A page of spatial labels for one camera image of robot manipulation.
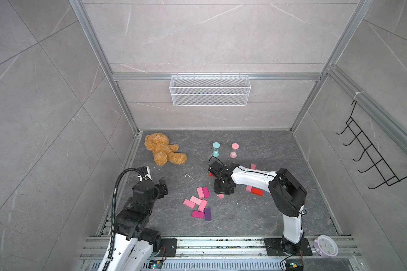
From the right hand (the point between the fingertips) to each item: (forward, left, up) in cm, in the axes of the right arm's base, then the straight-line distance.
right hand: (220, 192), depth 91 cm
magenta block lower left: (-12, +12, 0) cm, 17 cm away
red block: (+1, +5, +18) cm, 19 cm away
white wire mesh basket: (+52, +4, +30) cm, 60 cm away
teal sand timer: (+25, +1, +3) cm, 25 cm away
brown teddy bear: (+28, +37, +10) cm, 47 cm away
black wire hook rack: (-8, -60, +32) cm, 68 cm away
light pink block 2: (+16, -21, 0) cm, 26 cm away
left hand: (-2, +30, +20) cm, 36 cm away
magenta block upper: (-1, +8, +1) cm, 8 cm away
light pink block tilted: (-5, +13, +2) cm, 14 cm away
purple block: (-12, +7, 0) cm, 14 cm away
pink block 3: (-3, 0, +2) cm, 3 cm away
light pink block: (-1, +11, +1) cm, 11 cm away
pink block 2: (-7, +10, 0) cm, 12 cm away
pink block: (-6, +17, +1) cm, 18 cm away
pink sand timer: (+24, -10, +10) cm, 28 cm away
